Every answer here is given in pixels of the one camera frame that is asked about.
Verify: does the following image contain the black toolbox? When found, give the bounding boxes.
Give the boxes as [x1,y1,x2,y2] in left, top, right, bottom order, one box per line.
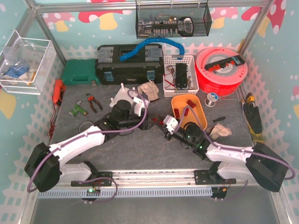
[95,43,164,85]

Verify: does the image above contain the green circuit board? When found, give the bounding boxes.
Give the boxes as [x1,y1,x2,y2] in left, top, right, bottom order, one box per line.
[69,101,88,117]

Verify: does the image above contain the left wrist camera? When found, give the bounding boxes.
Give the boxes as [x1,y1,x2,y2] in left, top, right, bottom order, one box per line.
[133,97,150,117]

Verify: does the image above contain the green tool case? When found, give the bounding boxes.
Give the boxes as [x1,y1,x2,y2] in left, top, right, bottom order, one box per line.
[61,59,100,85]

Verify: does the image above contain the solder wire spool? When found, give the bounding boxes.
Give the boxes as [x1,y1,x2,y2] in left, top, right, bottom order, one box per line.
[205,92,219,107]

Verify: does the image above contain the blue white glove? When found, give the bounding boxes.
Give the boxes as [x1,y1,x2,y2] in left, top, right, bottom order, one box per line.
[4,61,30,80]

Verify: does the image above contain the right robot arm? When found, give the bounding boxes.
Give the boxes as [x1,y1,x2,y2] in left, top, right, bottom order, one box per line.
[158,121,288,192]

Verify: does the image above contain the black terminal block strip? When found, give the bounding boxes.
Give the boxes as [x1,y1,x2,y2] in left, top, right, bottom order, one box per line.
[204,55,245,72]

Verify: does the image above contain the white peg board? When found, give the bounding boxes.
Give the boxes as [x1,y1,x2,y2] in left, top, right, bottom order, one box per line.
[109,83,140,108]

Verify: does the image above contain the beige work glove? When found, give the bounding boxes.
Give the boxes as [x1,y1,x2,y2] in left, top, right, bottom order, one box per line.
[137,80,159,102]

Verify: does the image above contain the black battery holder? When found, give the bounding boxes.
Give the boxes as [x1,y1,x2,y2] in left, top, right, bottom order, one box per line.
[175,63,187,88]

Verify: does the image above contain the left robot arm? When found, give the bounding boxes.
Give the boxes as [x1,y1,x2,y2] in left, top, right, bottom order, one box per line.
[24,100,161,193]

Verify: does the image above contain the red handled pliers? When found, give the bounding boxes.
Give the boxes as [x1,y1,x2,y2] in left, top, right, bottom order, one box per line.
[85,93,103,114]

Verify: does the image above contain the black rubber glove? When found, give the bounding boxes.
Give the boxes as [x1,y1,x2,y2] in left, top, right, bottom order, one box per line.
[243,103,262,134]

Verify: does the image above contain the black screwdriver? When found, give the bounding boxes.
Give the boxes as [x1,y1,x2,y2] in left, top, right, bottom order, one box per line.
[208,117,226,124]

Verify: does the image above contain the white perforated basket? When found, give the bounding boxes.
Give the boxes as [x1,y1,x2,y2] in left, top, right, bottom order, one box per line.
[163,55,199,97]

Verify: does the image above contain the black wire mesh basket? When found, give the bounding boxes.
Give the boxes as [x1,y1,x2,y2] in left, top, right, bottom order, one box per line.
[135,1,212,39]

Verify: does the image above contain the clear acrylic box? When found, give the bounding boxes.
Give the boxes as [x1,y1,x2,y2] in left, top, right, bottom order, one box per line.
[0,30,57,95]

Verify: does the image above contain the blue corrugated hose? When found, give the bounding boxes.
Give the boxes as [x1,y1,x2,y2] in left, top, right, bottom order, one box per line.
[119,38,185,62]

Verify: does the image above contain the tape roll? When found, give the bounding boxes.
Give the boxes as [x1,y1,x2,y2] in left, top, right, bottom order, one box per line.
[78,121,94,133]

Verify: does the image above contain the crumpled beige cloth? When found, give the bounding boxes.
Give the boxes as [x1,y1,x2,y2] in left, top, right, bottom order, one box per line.
[209,123,232,140]

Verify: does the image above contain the orange multimeter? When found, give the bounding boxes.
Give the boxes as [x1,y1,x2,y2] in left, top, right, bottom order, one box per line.
[52,79,66,106]

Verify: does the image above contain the yellow plastic tray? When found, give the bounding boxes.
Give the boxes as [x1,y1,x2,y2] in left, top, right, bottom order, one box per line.
[171,94,207,130]

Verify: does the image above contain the red filament spool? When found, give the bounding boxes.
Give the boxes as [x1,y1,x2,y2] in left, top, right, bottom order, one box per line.
[195,47,248,97]

